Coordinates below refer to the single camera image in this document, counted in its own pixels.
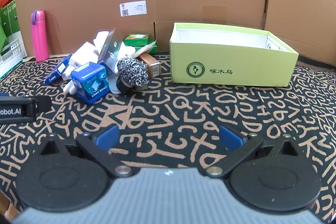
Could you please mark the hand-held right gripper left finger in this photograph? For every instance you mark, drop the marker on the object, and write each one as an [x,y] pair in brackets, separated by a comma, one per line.
[106,137]

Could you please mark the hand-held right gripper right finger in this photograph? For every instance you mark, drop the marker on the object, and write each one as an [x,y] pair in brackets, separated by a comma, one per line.
[231,138]

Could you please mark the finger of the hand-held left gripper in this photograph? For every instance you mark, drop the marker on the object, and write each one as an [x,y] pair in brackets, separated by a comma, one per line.
[43,104]

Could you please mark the lime green cardboard box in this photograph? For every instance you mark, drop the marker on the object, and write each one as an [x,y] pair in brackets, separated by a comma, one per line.
[223,66]

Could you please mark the blue flat box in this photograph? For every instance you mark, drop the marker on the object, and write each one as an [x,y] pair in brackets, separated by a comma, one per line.
[56,70]

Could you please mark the blue cube box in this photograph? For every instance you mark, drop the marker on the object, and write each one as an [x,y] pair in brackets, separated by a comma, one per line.
[89,83]

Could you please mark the white plastic basket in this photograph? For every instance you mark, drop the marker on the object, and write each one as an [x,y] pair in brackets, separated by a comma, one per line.
[11,54]

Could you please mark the black patterned tablecloth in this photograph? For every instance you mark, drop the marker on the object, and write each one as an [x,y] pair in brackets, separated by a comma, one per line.
[170,113]

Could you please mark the white small box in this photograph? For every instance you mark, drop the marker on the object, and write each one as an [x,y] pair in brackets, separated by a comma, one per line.
[84,53]

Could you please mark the pink water bottle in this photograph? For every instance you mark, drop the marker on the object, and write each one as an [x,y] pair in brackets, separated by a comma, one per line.
[40,35]

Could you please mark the steel wool scrubber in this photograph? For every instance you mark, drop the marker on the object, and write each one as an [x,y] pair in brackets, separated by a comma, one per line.
[132,70]

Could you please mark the brown small box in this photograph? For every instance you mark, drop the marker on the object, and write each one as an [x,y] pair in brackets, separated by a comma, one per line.
[151,64]

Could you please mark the clear plastic package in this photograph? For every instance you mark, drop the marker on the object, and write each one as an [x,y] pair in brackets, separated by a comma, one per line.
[111,50]

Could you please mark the white plush rabbit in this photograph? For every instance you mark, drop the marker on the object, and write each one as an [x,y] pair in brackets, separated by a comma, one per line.
[101,39]

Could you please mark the green file folder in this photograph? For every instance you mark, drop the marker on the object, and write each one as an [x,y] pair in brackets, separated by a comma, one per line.
[11,18]

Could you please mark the green printed box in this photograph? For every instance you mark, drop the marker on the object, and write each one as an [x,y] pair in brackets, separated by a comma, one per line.
[136,39]

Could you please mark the white shipping label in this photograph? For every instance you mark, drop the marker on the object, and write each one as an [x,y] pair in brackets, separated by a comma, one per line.
[132,8]

